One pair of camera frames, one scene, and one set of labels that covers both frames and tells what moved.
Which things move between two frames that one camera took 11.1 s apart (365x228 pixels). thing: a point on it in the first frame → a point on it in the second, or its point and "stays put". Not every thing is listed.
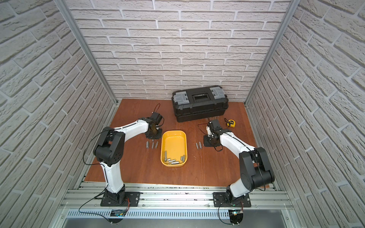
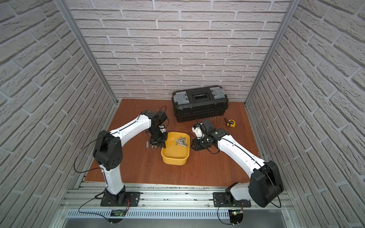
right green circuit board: x=235 y=216 stays put
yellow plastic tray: x=175 y=142 stays put
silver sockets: x=173 y=161 → x=182 y=141
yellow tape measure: x=230 y=123 stays put
